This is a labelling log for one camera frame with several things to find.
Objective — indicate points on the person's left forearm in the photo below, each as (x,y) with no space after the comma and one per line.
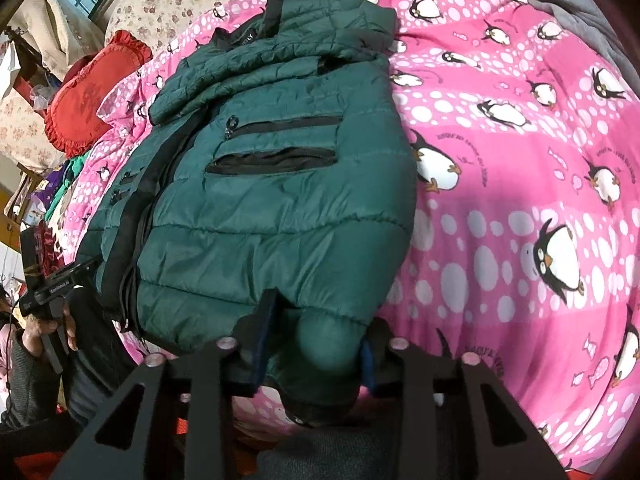
(30,390)

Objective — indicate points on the red ruffled pillow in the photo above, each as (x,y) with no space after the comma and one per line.
(85,105)

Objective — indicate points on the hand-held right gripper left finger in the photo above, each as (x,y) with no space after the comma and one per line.
(264,332)

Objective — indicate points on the dark green puffer jacket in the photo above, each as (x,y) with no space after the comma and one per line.
(260,210)

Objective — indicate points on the pink penguin print blanket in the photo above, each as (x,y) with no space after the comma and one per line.
(500,185)

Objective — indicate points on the beige curtain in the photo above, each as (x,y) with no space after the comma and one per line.
(60,30)

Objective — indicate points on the bright green cloth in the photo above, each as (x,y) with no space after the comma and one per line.
(70,180)

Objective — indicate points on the grey cloth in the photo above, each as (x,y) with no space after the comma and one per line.
(575,10)

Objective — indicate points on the floral pillow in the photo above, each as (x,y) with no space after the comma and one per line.
(20,135)

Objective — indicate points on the person's dark grey clothing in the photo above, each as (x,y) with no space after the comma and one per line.
(325,455)

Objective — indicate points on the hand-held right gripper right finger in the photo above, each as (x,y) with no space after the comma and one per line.
(367,365)

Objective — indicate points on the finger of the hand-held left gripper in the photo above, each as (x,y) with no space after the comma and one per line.
(80,269)

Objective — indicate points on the person's left hand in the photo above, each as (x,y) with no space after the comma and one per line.
(35,330)

